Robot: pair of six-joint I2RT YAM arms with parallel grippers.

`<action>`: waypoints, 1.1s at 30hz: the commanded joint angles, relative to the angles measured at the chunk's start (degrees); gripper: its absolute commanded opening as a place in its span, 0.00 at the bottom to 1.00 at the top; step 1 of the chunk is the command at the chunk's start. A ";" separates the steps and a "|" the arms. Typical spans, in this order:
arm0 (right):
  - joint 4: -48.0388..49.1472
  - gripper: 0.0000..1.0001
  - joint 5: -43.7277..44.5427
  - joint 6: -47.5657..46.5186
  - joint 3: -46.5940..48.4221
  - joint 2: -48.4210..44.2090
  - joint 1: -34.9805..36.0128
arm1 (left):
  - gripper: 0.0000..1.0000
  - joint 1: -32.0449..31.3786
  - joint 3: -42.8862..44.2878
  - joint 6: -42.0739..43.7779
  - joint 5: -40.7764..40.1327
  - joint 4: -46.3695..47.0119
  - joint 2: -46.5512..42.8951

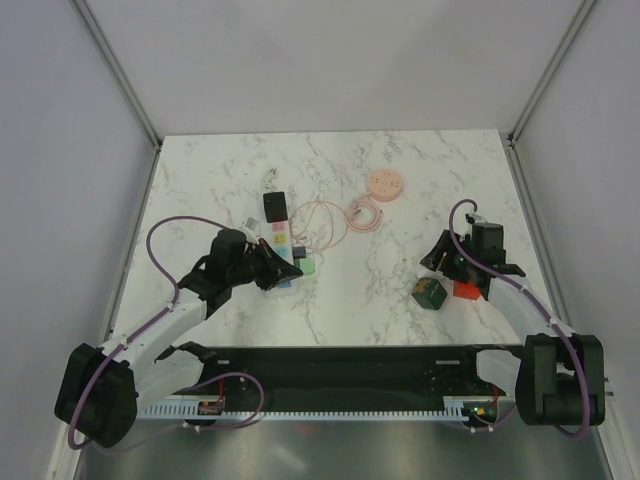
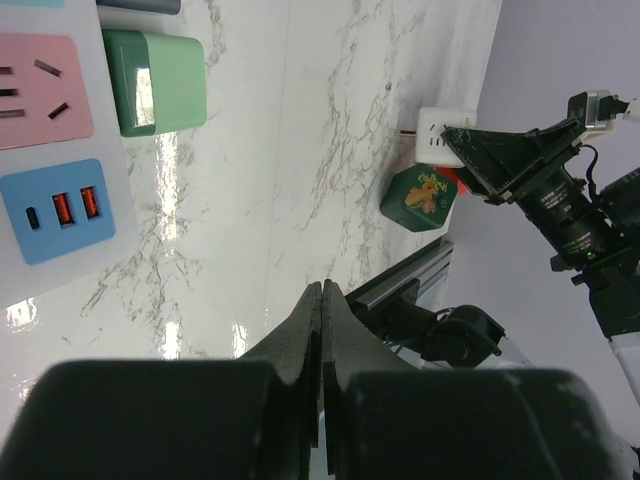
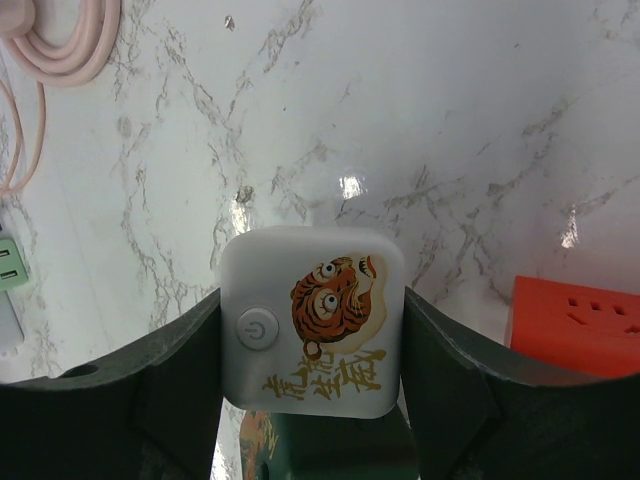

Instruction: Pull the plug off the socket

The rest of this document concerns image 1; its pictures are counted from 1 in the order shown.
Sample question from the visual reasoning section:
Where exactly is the dark green cube plug adapter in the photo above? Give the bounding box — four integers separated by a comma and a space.
411, 277, 448, 311

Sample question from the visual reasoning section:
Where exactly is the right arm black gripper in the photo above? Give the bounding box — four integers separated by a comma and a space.
420, 229, 479, 285

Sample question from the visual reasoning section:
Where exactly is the black cube adapter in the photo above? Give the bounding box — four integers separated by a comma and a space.
263, 191, 288, 224

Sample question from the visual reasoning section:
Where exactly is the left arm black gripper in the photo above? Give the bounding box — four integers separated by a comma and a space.
228, 238, 302, 291

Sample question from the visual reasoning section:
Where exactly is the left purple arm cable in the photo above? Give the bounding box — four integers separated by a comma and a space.
66, 214, 265, 455

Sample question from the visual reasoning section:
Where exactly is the red cube adapter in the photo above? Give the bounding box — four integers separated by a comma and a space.
453, 281, 482, 301

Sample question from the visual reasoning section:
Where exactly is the pink round power socket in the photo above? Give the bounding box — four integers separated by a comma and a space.
366, 169, 404, 202

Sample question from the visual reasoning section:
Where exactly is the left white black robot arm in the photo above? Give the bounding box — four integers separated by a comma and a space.
54, 229, 463, 449

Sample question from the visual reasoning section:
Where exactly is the white power strip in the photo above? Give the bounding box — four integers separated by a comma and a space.
260, 195, 294, 264

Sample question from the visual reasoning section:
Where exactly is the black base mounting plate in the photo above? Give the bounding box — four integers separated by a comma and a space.
178, 343, 516, 426

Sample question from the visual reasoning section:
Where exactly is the grey small charger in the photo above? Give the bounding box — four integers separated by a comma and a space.
292, 246, 307, 258

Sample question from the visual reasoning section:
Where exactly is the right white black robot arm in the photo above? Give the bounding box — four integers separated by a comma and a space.
424, 222, 605, 434

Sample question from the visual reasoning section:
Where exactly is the pink coiled socket cord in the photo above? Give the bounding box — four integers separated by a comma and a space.
343, 195, 383, 234

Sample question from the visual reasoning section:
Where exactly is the white slotted cable duct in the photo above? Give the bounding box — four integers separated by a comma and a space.
137, 392, 497, 421

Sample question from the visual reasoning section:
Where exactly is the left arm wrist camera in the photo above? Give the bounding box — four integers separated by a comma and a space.
240, 217, 261, 243

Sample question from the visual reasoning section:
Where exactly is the thin pink charging cable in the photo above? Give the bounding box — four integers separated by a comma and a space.
288, 199, 349, 253

